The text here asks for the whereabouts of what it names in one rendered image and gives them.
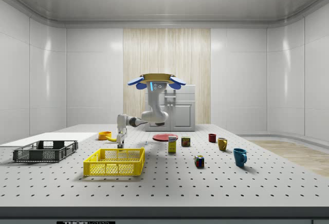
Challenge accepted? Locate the puzzle cube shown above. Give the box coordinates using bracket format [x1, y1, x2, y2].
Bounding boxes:
[194, 155, 205, 169]

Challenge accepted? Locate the yellow basket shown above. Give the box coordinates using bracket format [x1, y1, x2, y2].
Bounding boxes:
[83, 146, 146, 177]

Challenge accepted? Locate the yellow mug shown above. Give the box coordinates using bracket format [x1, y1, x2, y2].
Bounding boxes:
[217, 137, 228, 152]

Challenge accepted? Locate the yellow and white box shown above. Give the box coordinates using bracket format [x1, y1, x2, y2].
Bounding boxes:
[168, 135, 178, 154]

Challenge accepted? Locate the white cabinet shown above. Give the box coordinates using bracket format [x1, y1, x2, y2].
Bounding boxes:
[144, 84, 196, 132]

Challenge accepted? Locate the drone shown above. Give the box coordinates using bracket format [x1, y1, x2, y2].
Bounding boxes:
[127, 72, 186, 91]

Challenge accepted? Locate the dark grey basket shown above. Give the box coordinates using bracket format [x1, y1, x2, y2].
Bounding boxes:
[12, 140, 79, 163]

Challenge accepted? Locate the blue mug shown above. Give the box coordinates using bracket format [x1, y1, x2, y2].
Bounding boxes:
[233, 148, 248, 167]

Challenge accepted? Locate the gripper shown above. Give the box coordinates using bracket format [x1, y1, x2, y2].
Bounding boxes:
[116, 130, 127, 146]

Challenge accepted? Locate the red plate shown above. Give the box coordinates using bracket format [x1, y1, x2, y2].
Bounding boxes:
[152, 133, 179, 142]

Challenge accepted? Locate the yellow bowl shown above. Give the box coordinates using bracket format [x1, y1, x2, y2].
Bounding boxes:
[98, 131, 113, 141]

